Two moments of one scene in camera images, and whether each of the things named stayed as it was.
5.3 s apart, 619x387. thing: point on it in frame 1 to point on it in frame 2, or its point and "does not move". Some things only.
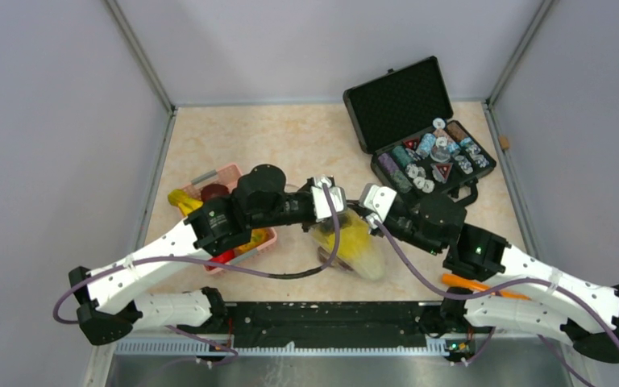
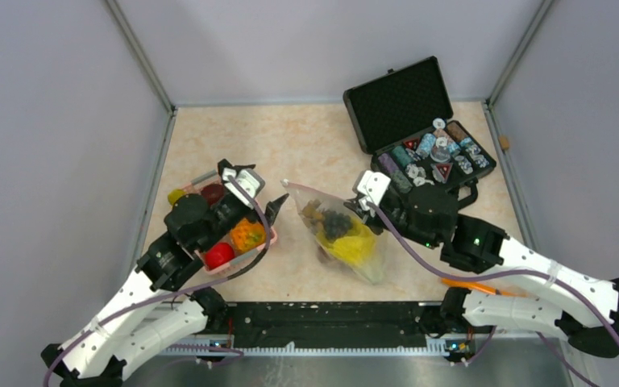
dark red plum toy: x=212 y=189 does not move
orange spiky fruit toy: x=258 y=235 does not move
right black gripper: x=359 y=207 does not move
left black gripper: x=307 y=187 to x=274 y=205
